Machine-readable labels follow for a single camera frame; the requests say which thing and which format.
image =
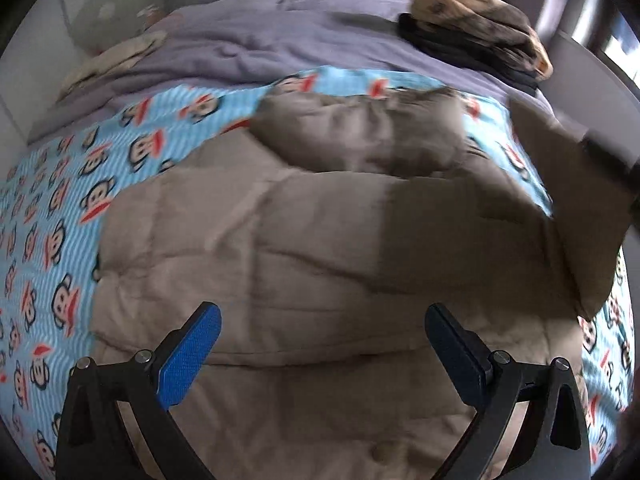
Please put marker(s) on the folded black clothes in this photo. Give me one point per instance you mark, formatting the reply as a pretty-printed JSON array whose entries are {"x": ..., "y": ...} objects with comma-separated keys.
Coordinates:
[{"x": 450, "y": 42}]

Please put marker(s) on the window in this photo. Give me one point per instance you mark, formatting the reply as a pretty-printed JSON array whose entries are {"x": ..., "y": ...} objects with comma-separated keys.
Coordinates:
[{"x": 625, "y": 45}]

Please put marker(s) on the beige puffer jacket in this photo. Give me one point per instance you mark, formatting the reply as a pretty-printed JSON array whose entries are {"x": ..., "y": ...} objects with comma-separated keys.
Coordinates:
[{"x": 300, "y": 235}]

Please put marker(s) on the cream monkey face pillow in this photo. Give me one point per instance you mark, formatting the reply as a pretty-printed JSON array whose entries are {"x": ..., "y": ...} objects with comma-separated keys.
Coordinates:
[{"x": 115, "y": 62}]

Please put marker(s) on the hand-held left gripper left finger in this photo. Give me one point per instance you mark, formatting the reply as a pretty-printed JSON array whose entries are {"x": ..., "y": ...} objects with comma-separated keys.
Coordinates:
[{"x": 192, "y": 347}]

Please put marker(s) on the blue monkey print blanket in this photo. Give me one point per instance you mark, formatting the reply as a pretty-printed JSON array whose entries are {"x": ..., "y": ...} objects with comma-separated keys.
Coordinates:
[{"x": 50, "y": 210}]

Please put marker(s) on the grey pillow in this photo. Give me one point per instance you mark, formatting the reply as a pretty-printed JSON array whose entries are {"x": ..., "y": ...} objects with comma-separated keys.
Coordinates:
[{"x": 100, "y": 10}]

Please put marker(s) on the purple duvet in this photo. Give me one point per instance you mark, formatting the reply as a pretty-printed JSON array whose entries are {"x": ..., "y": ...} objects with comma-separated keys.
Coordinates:
[{"x": 300, "y": 25}]

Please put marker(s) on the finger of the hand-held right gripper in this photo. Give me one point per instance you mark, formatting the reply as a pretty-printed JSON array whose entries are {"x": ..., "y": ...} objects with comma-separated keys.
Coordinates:
[{"x": 605, "y": 152}]

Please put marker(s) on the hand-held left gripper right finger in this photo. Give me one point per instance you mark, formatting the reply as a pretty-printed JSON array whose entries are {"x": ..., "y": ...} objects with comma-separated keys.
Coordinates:
[{"x": 452, "y": 347}]

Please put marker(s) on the folded beige patterned cloth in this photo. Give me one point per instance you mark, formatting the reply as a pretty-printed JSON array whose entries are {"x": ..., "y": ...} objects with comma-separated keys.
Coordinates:
[{"x": 470, "y": 5}]

